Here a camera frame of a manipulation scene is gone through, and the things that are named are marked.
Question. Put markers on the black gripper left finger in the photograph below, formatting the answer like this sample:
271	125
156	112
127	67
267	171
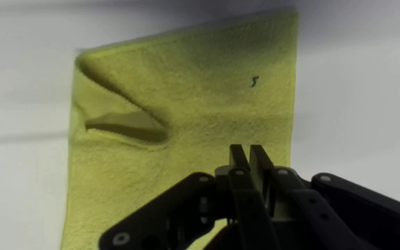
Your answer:
239	167

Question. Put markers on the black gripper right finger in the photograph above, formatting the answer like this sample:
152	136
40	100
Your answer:
260	164

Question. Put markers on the yellow-green towel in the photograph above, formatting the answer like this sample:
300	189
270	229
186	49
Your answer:
147	112

